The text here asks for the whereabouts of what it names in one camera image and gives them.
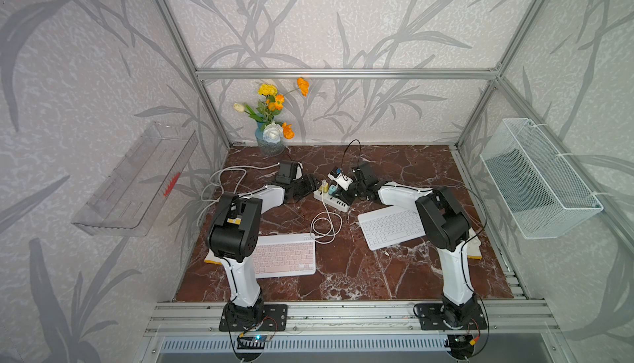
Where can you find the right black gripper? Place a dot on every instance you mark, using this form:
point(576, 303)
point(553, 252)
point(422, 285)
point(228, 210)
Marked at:
point(342, 194)

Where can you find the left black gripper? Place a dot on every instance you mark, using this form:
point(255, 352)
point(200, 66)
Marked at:
point(310, 184)

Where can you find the white power strip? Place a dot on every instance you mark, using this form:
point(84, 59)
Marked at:
point(331, 201)

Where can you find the white wireless keyboard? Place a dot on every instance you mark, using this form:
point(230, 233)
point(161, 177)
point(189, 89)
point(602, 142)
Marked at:
point(390, 226)

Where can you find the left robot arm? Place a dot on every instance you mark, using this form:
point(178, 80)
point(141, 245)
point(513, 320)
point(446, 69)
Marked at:
point(234, 232)

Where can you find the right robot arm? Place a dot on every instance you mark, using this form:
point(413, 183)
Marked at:
point(443, 219)

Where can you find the glass vase with flowers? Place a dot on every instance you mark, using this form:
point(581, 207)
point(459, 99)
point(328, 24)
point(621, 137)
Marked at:
point(270, 135)

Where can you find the yellow work glove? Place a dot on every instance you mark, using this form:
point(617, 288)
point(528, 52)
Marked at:
point(211, 258)

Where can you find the white work glove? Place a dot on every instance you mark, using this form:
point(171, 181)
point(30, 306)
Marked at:
point(472, 249)

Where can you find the pink wireless keyboard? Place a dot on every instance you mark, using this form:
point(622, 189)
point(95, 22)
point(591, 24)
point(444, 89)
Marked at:
point(284, 255)

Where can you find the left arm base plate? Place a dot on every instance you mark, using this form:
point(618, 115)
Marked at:
point(266, 317)

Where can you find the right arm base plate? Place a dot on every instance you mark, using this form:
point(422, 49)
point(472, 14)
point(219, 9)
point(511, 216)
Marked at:
point(447, 316)

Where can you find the clear plastic wall shelf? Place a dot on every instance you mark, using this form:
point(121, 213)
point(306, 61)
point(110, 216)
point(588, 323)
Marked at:
point(131, 198)

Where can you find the white wire mesh basket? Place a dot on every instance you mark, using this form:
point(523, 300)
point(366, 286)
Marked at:
point(543, 192)

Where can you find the aluminium front rail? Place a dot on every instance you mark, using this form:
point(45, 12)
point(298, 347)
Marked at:
point(352, 318)

